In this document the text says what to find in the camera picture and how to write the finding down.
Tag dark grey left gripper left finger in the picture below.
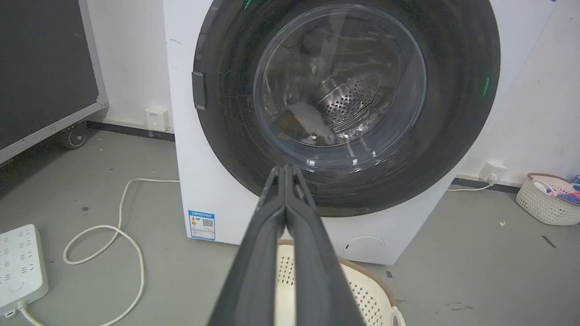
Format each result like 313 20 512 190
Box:
207 165 287 326

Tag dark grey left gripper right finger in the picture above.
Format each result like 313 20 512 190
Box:
284 164 365 326

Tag round dark washing machine door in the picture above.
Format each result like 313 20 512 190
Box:
192 0 501 217

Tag white front-load washing machine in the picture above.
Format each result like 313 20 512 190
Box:
164 0 557 266

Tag clothes inside washing drum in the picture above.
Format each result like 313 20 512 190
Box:
272 101 338 146

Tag white laundry basket brown rim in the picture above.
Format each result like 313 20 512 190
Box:
275 240 406 326

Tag blue energy label sticker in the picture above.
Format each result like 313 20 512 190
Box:
188 210 216 241

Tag black caster wheel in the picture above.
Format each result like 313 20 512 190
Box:
62 121 88 149

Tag white power strip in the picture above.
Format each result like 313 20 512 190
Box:
0 224 49 319

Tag small white woven basket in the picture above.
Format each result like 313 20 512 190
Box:
516 173 580 226

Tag colourful items in small basket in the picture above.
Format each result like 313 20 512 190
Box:
533 174 580 204

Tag black rolling board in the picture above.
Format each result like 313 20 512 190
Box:
0 0 109 165

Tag white power cable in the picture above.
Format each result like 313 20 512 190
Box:
17 178 180 326

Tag white wall socket with plug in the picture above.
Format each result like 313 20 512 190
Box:
478 161 508 184

